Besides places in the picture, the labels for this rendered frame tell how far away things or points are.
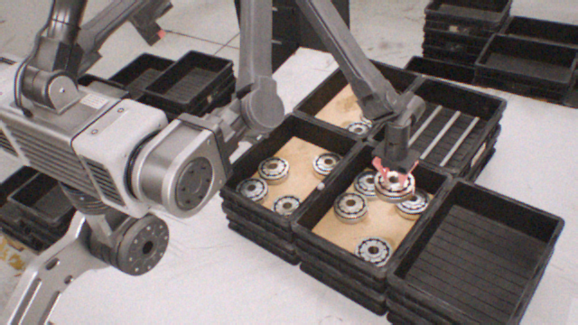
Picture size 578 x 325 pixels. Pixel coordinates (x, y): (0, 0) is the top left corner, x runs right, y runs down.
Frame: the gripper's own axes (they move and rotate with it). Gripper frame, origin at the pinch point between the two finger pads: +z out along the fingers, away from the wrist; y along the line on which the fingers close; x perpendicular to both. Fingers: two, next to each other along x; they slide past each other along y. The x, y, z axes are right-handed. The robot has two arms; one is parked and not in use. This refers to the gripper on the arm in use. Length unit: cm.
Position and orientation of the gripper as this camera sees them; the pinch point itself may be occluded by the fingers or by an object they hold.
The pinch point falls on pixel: (394, 179)
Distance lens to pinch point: 135.0
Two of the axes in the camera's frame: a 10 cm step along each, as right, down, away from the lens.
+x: -6.2, 5.8, -5.3
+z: 0.9, 7.2, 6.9
